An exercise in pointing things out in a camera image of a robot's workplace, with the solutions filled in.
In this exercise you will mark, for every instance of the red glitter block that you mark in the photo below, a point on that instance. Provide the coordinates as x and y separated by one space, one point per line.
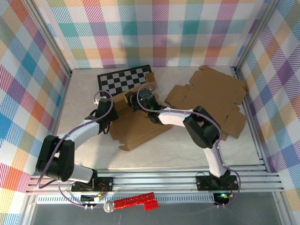
151 205

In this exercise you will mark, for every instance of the black and grey chessboard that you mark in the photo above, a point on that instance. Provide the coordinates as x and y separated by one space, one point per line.
117 79

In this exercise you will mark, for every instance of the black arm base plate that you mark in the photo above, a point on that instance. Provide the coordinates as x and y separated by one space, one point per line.
105 182
204 184

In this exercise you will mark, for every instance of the flat brown cardboard sheet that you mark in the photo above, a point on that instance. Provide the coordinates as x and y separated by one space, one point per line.
224 137

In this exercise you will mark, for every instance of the small controller board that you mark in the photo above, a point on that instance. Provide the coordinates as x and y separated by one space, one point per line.
91 198
221 198

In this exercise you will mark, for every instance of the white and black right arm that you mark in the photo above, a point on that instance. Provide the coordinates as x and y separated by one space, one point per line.
173 116

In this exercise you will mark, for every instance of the aluminium side rail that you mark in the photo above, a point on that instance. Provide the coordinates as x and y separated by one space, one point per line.
256 138
62 98

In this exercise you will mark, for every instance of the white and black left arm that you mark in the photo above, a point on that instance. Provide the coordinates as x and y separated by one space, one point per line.
79 131

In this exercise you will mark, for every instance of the aluminium frame post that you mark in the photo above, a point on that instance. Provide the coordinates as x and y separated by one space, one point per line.
50 35
254 35

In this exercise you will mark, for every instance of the red glitter toy microphone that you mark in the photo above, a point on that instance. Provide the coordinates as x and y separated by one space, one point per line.
131 201

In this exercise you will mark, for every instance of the aluminium rail beam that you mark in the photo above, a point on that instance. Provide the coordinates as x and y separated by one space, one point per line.
152 180

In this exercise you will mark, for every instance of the brown cardboard mailer box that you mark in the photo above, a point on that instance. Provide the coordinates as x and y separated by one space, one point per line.
136 131
211 89

